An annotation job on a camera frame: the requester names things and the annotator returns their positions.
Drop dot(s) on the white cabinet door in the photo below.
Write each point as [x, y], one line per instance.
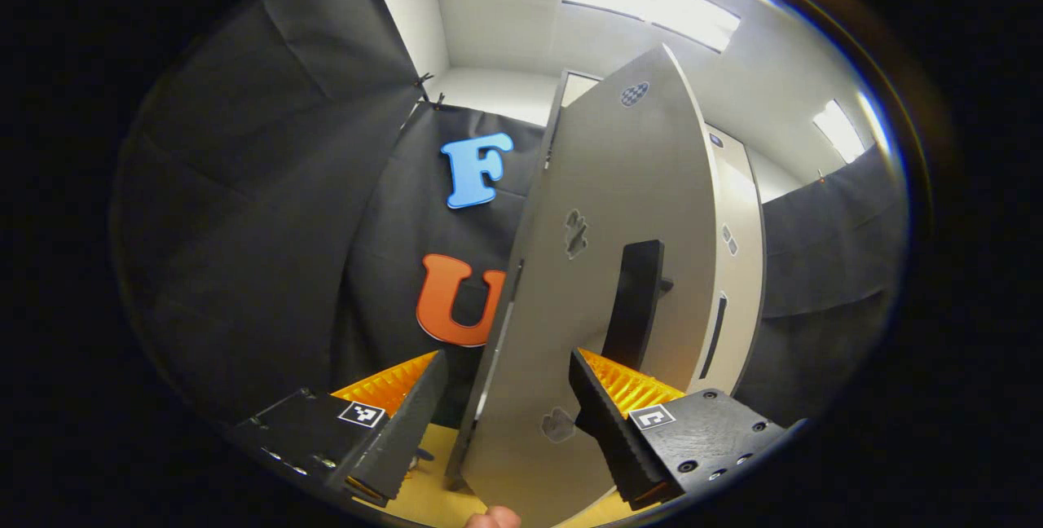
[635, 186]
[737, 283]

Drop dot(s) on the long ceiling light panel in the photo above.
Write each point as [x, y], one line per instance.
[652, 2]

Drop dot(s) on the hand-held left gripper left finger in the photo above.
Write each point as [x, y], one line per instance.
[407, 430]

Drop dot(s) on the small ceiling light panel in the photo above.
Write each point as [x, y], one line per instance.
[839, 133]

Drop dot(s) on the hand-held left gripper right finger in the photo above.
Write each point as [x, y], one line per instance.
[611, 430]

